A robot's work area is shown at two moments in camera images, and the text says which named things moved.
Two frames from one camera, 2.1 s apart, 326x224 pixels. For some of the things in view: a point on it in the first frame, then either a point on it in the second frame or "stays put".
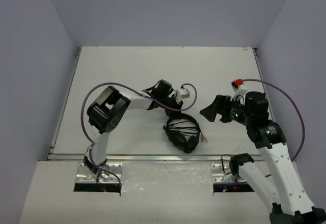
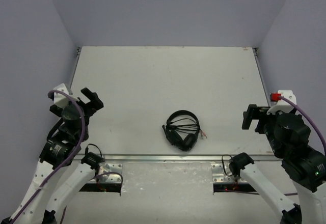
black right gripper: x=221 y=105 -> x=252 y=112
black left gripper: x=174 y=106 -> x=85 y=104
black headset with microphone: x=183 y=131 stays put
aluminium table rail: x=155 y=158 stays put
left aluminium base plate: x=84 y=176 stays put
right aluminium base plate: x=222 y=173 stays put
